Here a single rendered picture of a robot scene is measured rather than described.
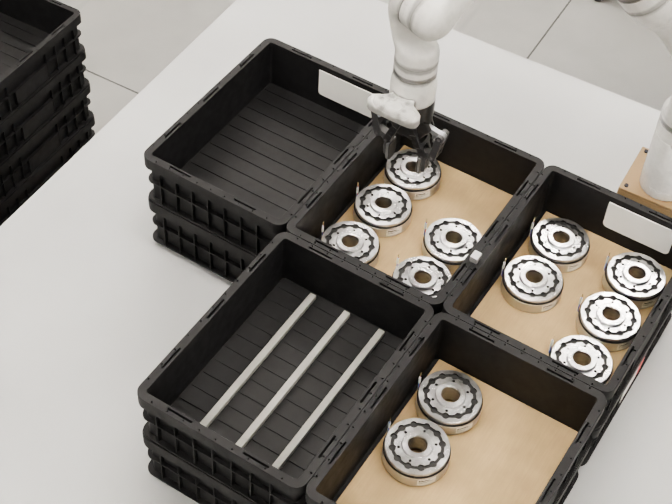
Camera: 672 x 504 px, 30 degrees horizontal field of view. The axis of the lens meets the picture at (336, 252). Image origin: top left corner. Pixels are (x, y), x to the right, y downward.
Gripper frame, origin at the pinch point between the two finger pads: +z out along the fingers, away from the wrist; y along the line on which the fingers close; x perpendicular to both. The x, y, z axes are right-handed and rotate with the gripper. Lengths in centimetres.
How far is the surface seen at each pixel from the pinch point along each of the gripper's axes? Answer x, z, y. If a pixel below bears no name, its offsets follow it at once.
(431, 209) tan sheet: -6.5, 16.9, -3.1
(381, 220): 3.4, 13.8, 1.7
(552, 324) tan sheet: 4.6, 17.1, -33.1
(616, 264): -11.3, 14.2, -37.0
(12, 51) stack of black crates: -22, 50, 119
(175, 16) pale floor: -102, 99, 135
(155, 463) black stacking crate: 59, 26, 9
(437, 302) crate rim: 19.1, 6.9, -17.9
